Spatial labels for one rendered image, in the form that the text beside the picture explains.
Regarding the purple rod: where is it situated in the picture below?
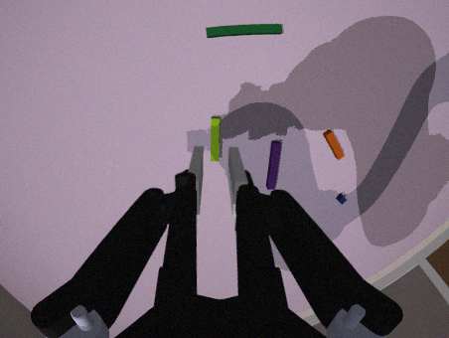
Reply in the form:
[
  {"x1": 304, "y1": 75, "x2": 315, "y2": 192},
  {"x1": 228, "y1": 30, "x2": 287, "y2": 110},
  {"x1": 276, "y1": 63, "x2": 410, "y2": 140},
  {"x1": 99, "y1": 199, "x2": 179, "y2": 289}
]
[{"x1": 266, "y1": 141, "x2": 281, "y2": 190}]

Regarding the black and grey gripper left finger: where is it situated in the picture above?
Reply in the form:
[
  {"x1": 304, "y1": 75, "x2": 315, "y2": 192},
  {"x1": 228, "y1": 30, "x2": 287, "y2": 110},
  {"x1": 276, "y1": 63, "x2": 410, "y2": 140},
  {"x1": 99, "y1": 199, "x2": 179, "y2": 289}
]
[{"x1": 31, "y1": 146, "x2": 204, "y2": 338}]

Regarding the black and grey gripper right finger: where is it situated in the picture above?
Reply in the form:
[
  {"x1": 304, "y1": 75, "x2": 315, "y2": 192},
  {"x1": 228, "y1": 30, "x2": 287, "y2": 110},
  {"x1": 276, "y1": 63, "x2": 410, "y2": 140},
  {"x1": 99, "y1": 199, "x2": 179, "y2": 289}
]
[{"x1": 227, "y1": 147, "x2": 403, "y2": 338}]

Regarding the small blue cube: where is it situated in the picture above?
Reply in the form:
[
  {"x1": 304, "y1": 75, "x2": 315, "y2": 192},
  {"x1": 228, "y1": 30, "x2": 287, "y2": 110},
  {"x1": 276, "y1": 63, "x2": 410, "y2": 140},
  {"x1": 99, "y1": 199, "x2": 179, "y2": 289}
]
[{"x1": 336, "y1": 193, "x2": 347, "y2": 205}]

